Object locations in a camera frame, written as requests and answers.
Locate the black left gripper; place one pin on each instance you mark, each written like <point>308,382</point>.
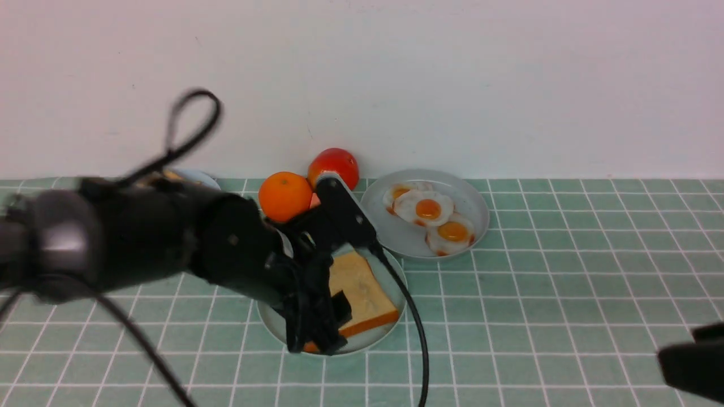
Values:
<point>290,273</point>

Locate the fried egg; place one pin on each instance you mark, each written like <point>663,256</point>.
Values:
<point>455,236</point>
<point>426,208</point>
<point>399,189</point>

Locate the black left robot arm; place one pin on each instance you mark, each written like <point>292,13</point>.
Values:
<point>64,245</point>

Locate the green centre plate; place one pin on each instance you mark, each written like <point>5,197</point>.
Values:
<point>384,333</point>

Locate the grey egg plate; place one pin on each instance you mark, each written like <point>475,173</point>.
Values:
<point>406,239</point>

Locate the salmon pink block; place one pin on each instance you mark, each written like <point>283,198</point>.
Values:
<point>315,201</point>

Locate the orange fruit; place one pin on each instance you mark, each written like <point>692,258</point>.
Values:
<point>284,195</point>

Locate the red tomato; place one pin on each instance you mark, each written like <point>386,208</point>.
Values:
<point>339,161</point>

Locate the light blue bread plate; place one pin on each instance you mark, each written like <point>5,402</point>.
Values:
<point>192,176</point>

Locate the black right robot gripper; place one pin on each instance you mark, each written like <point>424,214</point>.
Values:
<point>696,367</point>

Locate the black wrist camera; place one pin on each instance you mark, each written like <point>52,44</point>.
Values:
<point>345,212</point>

